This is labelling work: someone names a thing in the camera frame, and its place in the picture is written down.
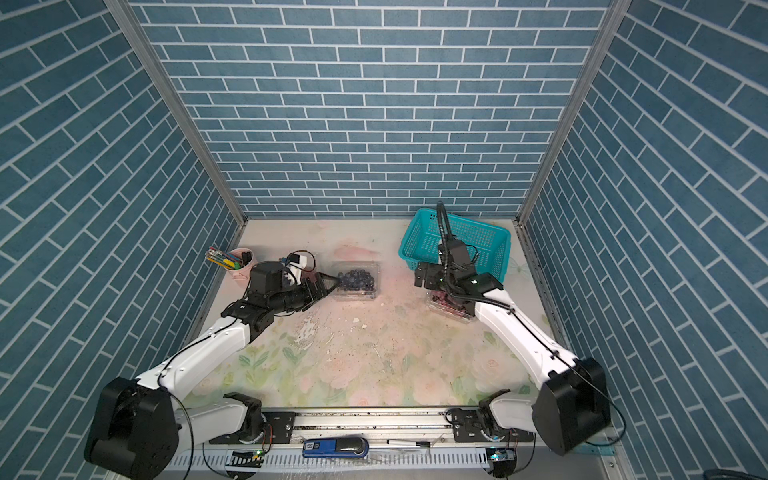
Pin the black grape bunch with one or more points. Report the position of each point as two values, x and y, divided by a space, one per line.
357 281

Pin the black marker pen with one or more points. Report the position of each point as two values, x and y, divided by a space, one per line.
409 443

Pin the coloured pens bundle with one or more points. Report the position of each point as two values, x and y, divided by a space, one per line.
224 259

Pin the blue black handheld device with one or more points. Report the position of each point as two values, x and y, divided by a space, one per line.
348 447

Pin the pink pen cup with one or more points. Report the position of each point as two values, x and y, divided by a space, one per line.
244 261

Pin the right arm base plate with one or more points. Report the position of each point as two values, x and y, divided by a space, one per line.
475 426

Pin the red grape bunch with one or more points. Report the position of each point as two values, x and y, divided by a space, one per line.
440 299

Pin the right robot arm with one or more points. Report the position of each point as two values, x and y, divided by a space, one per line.
572 403

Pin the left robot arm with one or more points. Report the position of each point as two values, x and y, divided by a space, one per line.
140 424

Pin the clear clamshell container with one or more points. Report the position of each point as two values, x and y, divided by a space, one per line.
462 311
342 266

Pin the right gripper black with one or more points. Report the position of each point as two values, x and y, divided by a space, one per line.
429 274

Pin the aluminium front rail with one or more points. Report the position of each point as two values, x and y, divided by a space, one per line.
498 460

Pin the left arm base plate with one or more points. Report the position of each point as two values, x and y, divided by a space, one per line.
270 427

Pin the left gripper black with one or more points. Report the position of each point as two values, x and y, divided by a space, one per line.
317 288

